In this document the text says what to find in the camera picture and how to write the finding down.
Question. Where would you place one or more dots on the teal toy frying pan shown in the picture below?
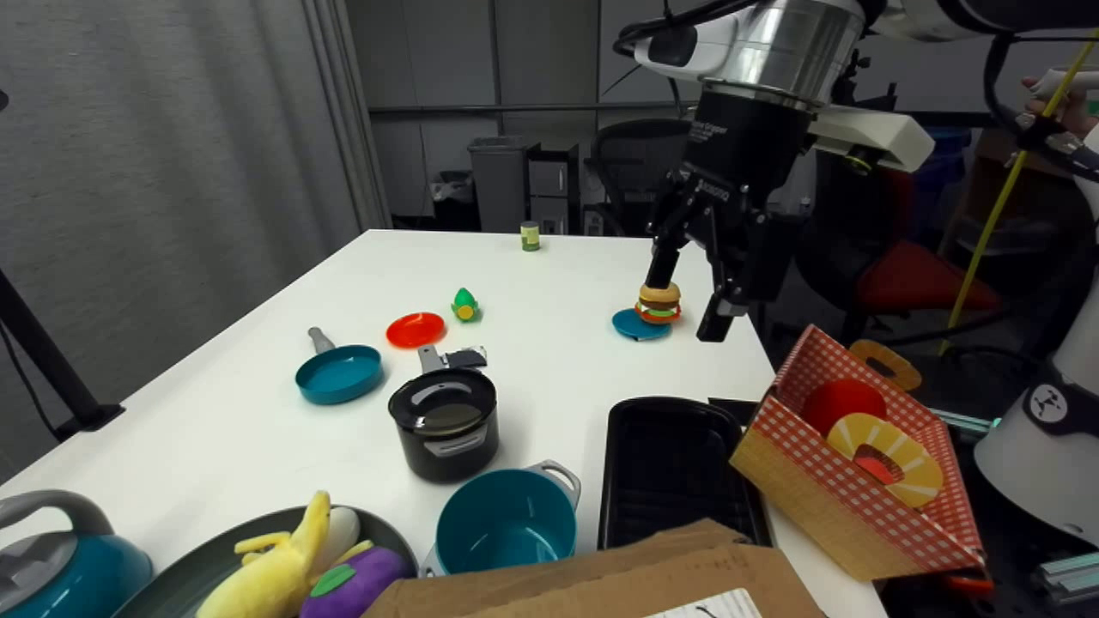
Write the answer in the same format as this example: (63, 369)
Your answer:
(339, 377)

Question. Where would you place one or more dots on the dark plate with plush food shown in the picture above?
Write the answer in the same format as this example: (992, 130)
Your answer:
(173, 585)

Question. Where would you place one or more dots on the black office chair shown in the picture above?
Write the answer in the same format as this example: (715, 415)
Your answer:
(631, 158)

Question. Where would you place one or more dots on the black baking tray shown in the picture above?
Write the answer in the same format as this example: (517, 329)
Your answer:
(676, 467)

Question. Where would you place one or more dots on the person in pink sweater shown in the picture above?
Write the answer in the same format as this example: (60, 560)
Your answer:
(1077, 115)

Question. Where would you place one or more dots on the light teal flat object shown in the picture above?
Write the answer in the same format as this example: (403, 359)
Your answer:
(1068, 576)

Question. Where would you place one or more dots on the white plush vegetable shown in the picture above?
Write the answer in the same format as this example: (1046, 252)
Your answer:
(345, 530)

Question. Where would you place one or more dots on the brown cardboard box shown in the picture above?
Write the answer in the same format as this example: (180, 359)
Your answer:
(597, 580)

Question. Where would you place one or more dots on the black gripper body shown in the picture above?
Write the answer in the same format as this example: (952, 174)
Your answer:
(745, 174)

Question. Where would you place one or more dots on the toy corn cob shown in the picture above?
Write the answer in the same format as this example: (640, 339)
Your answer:
(464, 306)

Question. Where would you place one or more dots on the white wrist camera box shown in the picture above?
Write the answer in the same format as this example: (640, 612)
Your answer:
(880, 139)

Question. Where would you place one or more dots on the black tripod stand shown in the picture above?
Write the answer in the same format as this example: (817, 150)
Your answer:
(45, 366)

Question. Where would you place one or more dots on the purple plush eggplant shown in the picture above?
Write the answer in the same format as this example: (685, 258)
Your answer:
(361, 585)

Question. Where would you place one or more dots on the teal toy pot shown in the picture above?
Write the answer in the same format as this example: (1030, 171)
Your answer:
(503, 521)

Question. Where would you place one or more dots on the yellow plush vegetable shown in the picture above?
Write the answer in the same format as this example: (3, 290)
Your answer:
(269, 572)

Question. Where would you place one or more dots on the small green block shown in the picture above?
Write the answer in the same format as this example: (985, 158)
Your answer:
(529, 237)

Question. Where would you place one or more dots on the teal toy kettle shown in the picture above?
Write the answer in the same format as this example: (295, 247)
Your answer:
(56, 568)

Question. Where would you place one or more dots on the small teal plate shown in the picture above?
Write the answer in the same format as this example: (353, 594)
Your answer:
(627, 329)

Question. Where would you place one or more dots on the red checkered basket box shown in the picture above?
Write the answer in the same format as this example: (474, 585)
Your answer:
(848, 515)

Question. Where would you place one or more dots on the red round toy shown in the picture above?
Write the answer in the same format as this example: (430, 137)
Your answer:
(844, 403)

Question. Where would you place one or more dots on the orange toy plate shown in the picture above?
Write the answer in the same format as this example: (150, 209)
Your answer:
(413, 331)

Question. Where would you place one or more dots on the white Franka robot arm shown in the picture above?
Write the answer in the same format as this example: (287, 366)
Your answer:
(791, 35)

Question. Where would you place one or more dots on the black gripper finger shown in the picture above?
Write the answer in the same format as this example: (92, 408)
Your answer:
(731, 285)
(668, 247)

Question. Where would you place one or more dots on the red chair seat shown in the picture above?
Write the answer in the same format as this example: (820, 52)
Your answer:
(915, 280)

